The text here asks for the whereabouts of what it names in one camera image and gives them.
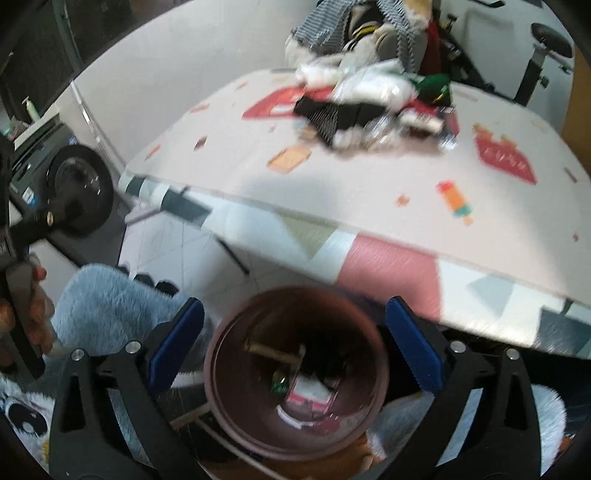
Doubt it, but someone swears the person's left hand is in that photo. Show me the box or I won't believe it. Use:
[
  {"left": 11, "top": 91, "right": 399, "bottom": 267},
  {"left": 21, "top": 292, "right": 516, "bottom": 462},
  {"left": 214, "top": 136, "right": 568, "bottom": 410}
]
[{"left": 1, "top": 254, "right": 57, "bottom": 369}]

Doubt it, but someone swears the grey fluffy rug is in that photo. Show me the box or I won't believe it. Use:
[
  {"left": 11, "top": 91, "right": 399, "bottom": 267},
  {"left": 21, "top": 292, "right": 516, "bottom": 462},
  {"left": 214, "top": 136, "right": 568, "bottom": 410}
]
[{"left": 45, "top": 262, "right": 209, "bottom": 416}]

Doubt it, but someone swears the washing machine with round door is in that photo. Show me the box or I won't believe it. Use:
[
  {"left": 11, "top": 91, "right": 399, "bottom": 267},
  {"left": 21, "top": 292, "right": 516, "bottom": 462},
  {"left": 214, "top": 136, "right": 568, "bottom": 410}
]
[{"left": 10, "top": 115, "right": 130, "bottom": 267}]

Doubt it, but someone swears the black exercise bike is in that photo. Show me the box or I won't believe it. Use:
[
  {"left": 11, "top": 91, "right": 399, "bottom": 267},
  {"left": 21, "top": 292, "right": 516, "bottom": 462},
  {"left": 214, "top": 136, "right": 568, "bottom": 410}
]
[{"left": 441, "top": 0, "right": 574, "bottom": 96}]

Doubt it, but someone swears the brown round trash bin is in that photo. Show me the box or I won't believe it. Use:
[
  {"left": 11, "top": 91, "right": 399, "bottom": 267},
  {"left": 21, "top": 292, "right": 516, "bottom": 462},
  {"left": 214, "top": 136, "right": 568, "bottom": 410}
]
[{"left": 204, "top": 287, "right": 389, "bottom": 461}]

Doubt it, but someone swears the black white striped shirt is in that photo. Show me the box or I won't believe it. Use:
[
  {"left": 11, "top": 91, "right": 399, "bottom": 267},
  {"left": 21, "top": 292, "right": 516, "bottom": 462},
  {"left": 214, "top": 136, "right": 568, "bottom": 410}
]
[{"left": 290, "top": 1, "right": 418, "bottom": 69}]

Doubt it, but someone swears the green glitter christmas hat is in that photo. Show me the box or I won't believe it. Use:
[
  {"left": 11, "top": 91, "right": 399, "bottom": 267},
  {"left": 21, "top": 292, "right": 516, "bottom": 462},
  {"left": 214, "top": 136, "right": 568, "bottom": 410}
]
[{"left": 415, "top": 74, "right": 452, "bottom": 107}]

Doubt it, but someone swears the black plastic cutlery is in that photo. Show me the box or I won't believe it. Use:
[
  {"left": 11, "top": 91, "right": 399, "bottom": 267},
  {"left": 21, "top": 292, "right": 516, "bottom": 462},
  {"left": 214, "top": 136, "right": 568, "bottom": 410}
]
[{"left": 438, "top": 107, "right": 460, "bottom": 151}]

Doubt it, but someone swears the orange wooden door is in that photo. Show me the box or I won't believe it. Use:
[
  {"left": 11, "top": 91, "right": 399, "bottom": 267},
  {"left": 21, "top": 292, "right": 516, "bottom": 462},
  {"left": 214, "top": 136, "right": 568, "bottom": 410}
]
[{"left": 562, "top": 47, "right": 591, "bottom": 173}]

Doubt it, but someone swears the chair piled with clothes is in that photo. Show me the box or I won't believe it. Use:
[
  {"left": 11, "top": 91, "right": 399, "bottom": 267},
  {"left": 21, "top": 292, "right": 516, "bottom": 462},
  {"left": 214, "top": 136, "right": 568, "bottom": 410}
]
[{"left": 284, "top": 1, "right": 434, "bottom": 73}]

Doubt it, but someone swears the red garment on chair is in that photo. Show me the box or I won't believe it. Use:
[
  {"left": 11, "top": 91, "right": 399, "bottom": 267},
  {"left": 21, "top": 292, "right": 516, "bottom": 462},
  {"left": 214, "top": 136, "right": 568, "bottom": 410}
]
[{"left": 419, "top": 20, "right": 443, "bottom": 76}]

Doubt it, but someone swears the white plastic bag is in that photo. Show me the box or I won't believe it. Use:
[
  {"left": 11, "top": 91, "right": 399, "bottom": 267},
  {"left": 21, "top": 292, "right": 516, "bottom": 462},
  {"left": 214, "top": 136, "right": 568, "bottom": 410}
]
[{"left": 329, "top": 59, "right": 418, "bottom": 112}]

